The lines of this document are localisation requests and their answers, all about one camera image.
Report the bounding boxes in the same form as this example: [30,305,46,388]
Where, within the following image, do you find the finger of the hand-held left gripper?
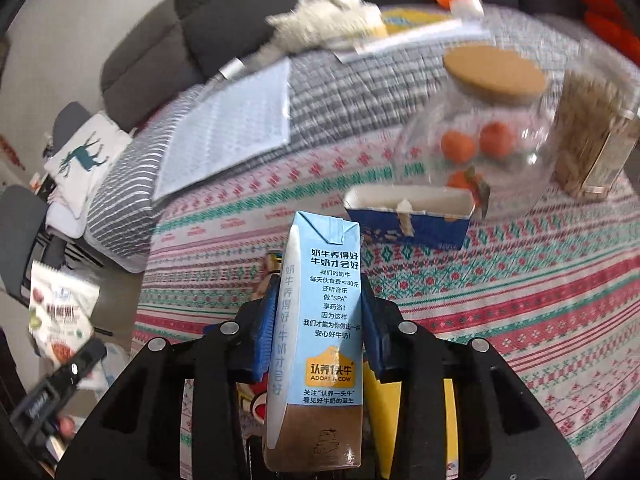
[47,341,108,393]

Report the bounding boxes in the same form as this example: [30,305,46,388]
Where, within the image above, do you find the orange mandarin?
[446,169,485,196]
[441,130,476,163]
[480,122,516,158]

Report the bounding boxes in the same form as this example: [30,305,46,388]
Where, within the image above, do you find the white paper strip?
[340,19,463,61]

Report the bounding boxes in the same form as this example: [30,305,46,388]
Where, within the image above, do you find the clear jar of biscuits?
[552,67,640,201]

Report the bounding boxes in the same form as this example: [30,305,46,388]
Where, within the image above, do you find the white snack bag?
[29,262,98,363]

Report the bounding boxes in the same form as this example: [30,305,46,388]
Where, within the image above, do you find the blue open cardboard box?
[342,184,477,251]

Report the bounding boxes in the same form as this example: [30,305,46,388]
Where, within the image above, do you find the red plush toy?
[572,0,640,66]

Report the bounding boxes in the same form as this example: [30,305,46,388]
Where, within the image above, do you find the grey sofa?
[102,0,601,131]

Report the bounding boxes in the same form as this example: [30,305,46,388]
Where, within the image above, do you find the grey striped blanket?
[85,10,591,273]

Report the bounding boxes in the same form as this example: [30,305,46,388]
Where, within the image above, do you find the blue milk carton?
[261,210,365,472]

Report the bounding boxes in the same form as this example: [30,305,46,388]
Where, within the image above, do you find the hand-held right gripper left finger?
[55,274,282,480]

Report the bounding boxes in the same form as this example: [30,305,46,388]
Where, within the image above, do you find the small white packet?
[219,57,247,80]

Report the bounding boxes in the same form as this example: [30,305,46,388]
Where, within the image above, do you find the yellow book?
[380,7,451,36]

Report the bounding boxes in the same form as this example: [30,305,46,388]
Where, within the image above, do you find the white printed paper sheet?
[152,57,292,201]

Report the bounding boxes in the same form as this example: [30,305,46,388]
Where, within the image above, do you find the white plush toy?
[265,0,388,53]

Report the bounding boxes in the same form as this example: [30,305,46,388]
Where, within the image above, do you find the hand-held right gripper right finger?
[359,276,586,480]

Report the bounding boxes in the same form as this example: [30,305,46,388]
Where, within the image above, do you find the patterned tablecloth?
[132,125,640,480]

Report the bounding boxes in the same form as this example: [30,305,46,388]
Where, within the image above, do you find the white deer pillow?
[44,112,133,218]

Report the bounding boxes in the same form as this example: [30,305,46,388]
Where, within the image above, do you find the yellow sponge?
[362,360,460,466]

